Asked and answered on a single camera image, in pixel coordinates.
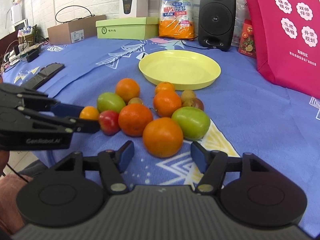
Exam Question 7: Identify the brown cardboard box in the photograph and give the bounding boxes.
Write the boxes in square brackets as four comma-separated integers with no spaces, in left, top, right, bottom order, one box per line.
[47,15,106,45]

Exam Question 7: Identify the red fruit carton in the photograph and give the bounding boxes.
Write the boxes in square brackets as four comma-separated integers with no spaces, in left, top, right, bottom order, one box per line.
[238,19,256,58]

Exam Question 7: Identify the yellow plastic plate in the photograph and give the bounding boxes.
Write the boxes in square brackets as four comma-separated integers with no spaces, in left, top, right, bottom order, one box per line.
[138,50,221,90]

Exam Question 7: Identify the green shoe box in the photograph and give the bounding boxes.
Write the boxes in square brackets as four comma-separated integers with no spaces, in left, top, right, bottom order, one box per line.
[96,17,159,40]

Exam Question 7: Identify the red apple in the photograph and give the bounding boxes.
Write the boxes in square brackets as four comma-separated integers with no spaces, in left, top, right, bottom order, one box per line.
[98,110,120,136]

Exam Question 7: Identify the brown kiwi right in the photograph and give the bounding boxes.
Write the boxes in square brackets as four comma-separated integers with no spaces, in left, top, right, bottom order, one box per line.
[180,89,196,103]

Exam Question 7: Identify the pink tote bag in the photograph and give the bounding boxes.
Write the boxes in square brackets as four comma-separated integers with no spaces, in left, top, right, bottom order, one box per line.
[246,0,319,98]

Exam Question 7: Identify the black speaker cable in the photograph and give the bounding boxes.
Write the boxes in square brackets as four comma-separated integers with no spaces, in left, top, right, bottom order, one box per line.
[180,37,216,51]

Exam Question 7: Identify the white cup box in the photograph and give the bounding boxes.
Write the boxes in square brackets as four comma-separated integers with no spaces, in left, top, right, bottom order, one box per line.
[119,0,149,18]

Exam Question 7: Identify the dark red plum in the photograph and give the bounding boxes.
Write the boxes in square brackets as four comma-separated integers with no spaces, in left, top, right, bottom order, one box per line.
[182,98,204,111]

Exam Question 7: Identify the small yellow-orange citrus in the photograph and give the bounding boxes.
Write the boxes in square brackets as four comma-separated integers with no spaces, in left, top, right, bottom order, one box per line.
[79,106,100,120]

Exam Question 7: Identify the centre right orange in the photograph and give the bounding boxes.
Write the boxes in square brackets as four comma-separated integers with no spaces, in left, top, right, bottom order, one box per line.
[153,90,182,118]

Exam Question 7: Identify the back left orange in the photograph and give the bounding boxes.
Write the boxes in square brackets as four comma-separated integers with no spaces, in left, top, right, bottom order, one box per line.
[115,78,140,103]

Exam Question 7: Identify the small back orange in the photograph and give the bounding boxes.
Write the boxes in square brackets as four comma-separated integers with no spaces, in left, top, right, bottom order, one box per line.
[155,82,175,95]

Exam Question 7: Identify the cluttered electronics pile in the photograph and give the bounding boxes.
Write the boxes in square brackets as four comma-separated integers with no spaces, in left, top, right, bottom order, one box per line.
[1,25,49,74]

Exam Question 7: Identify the green apple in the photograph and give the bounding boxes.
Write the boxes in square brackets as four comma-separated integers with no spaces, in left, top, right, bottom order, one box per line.
[171,107,210,141]
[97,92,126,113]

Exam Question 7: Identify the black speaker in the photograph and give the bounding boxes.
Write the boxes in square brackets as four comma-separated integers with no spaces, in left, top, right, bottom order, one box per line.
[198,0,236,51]

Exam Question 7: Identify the middle orange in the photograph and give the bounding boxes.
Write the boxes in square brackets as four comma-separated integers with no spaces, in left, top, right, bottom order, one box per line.
[118,103,153,137]

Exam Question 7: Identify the black cable loop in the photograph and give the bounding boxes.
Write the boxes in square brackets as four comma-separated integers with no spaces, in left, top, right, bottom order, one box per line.
[54,4,96,24]

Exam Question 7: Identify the brown kiwi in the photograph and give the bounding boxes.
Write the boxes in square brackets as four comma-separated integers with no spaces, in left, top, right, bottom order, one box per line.
[127,98,144,105]
[180,89,196,103]

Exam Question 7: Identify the large front orange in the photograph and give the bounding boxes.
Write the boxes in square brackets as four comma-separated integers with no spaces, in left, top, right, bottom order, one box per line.
[142,118,183,158]

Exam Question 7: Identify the black remote control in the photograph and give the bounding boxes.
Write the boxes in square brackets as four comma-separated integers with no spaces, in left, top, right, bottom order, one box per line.
[21,63,65,90]

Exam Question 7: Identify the paper cups package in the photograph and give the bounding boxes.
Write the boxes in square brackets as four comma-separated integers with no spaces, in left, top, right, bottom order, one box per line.
[158,0,195,39]

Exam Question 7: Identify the blue patterned tablecloth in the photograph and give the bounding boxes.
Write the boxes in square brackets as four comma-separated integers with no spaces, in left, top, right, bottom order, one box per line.
[3,37,319,236]

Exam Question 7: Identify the brown kiwi left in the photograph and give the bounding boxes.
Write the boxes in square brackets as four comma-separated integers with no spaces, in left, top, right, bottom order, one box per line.
[127,98,144,105]

